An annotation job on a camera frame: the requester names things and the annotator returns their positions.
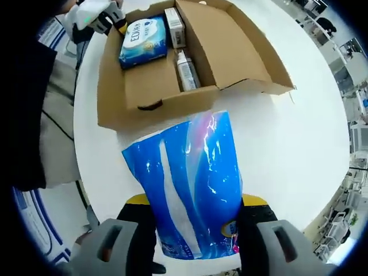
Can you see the blue printed poster board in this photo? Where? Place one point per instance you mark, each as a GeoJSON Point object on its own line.
{"type": "Point", "coordinates": [50, 33]}

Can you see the small white carton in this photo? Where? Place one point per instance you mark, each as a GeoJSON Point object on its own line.
{"type": "Point", "coordinates": [175, 28]}

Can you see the blue soft tissue pack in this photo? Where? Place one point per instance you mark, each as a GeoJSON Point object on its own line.
{"type": "Point", "coordinates": [201, 178]}

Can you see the person's black clothing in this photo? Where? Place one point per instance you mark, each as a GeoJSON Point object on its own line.
{"type": "Point", "coordinates": [31, 115]}

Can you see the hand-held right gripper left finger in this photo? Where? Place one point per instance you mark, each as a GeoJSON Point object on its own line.
{"type": "Point", "coordinates": [126, 238]}

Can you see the person's beige trousers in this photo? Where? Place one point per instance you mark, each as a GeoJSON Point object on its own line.
{"type": "Point", "coordinates": [57, 132]}

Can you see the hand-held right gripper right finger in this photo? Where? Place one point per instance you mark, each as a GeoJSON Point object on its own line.
{"type": "Point", "coordinates": [258, 230]}

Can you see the brown cardboard shoe box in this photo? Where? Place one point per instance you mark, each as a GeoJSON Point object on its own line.
{"type": "Point", "coordinates": [235, 51]}

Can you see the white spray bottle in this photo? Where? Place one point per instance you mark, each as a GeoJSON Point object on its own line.
{"type": "Point", "coordinates": [187, 72]}

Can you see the blue white wet wipes pack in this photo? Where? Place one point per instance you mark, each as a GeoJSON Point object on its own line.
{"type": "Point", "coordinates": [143, 43]}

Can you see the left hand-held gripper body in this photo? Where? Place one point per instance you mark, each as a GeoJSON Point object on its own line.
{"type": "Point", "coordinates": [83, 11]}

